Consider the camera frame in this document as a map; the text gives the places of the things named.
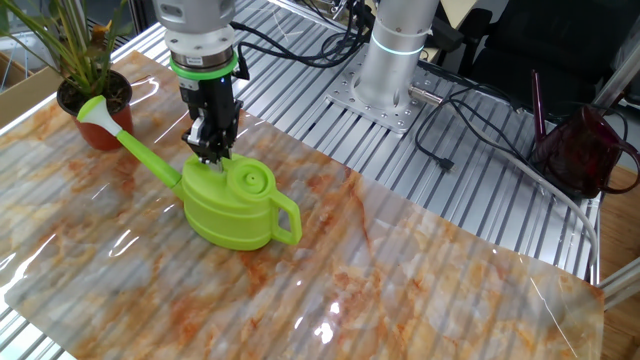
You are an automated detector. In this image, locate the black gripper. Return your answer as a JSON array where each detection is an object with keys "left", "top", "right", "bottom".
[{"left": 177, "top": 75, "right": 245, "bottom": 175}]

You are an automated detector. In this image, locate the green plastic watering can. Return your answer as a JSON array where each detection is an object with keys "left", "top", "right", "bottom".
[{"left": 76, "top": 94, "right": 303, "bottom": 251}]

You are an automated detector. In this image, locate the green plant in terracotta pot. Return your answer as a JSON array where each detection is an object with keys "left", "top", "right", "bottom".
[{"left": 0, "top": 0, "right": 135, "bottom": 152}]

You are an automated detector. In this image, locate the orange marble pattern mat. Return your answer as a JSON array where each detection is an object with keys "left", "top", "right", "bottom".
[{"left": 0, "top": 49, "right": 606, "bottom": 360}]

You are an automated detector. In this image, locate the brown cardboard box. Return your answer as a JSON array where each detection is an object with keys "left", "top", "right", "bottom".
[{"left": 0, "top": 52, "right": 64, "bottom": 129}]

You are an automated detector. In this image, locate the black office chair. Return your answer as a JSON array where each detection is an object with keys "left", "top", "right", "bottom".
[{"left": 429, "top": 0, "right": 640, "bottom": 121}]

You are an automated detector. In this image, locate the dark red transparent watering can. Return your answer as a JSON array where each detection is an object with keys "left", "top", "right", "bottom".
[{"left": 529, "top": 69, "right": 640, "bottom": 200}]

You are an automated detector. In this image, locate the green wrist adapter ring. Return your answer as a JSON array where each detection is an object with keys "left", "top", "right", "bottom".
[{"left": 168, "top": 52, "right": 239, "bottom": 81}]

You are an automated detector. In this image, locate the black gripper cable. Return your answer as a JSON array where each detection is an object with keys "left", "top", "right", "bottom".
[{"left": 229, "top": 0, "right": 374, "bottom": 81}]

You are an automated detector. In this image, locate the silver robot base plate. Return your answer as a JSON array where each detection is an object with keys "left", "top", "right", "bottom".
[{"left": 325, "top": 47, "right": 444, "bottom": 135}]

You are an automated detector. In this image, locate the black usb cable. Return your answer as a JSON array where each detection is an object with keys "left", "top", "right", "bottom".
[{"left": 414, "top": 84, "right": 526, "bottom": 174}]

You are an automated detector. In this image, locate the grey cable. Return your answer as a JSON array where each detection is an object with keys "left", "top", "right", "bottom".
[{"left": 449, "top": 112, "right": 601, "bottom": 281}]

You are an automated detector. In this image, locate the aluminium frame post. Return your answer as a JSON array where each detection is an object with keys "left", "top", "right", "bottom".
[
  {"left": 597, "top": 257, "right": 640, "bottom": 311},
  {"left": 593, "top": 39, "right": 640, "bottom": 109}
]

